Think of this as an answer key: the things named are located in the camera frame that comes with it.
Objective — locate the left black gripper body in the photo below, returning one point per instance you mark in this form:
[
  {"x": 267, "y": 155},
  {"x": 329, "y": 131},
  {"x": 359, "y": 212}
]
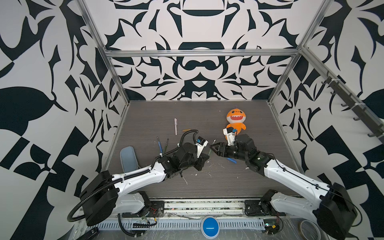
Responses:
[{"x": 190, "y": 164}]

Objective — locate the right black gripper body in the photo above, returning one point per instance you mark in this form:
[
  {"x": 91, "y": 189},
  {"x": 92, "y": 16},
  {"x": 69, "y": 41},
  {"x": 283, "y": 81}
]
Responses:
[{"x": 233, "y": 151}]

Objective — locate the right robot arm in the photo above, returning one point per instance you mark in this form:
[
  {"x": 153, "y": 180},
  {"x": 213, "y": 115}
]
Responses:
[{"x": 328, "y": 206}]

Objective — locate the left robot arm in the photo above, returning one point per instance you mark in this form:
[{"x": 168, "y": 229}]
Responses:
[{"x": 115, "y": 194}]

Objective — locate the blue pen cap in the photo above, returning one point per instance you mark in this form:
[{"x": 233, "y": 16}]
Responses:
[{"x": 232, "y": 160}]

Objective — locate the blue pen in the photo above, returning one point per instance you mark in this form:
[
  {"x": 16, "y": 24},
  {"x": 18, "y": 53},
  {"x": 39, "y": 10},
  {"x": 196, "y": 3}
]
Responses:
[{"x": 160, "y": 146}]

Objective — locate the orange shark plush toy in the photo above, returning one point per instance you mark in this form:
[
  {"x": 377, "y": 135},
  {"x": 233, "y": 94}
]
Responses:
[{"x": 236, "y": 118}]

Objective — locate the grey blue pencil case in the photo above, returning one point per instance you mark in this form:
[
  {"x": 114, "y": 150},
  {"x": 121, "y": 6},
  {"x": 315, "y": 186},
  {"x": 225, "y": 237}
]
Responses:
[{"x": 129, "y": 160}]

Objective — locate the blue round button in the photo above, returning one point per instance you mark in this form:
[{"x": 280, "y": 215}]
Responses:
[{"x": 210, "y": 227}]

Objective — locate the tape roll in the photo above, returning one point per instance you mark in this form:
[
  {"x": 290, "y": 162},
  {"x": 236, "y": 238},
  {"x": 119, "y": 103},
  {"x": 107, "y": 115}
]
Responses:
[{"x": 309, "y": 230}]

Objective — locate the black device bottom left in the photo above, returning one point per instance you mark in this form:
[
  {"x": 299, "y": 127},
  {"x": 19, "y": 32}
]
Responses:
[{"x": 89, "y": 235}]

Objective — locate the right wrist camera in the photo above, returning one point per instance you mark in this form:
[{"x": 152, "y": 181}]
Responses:
[{"x": 230, "y": 134}]

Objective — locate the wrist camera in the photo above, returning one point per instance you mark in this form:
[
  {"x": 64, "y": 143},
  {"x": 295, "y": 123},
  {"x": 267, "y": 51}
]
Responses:
[
  {"x": 201, "y": 143},
  {"x": 230, "y": 134}
]

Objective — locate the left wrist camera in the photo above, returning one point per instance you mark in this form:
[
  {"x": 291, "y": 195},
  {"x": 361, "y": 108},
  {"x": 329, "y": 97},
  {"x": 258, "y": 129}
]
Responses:
[{"x": 201, "y": 143}]

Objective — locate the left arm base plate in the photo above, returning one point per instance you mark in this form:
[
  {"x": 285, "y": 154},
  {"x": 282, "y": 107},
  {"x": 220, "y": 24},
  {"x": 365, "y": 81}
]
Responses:
[{"x": 156, "y": 209}]

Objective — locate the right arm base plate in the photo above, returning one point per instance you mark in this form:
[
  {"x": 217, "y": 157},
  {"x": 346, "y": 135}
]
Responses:
[{"x": 256, "y": 208}]

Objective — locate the white cable duct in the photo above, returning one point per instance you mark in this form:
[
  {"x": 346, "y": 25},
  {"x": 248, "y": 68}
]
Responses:
[{"x": 186, "y": 224}]

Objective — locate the black hook rail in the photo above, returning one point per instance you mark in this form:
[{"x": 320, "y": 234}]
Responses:
[{"x": 352, "y": 102}]

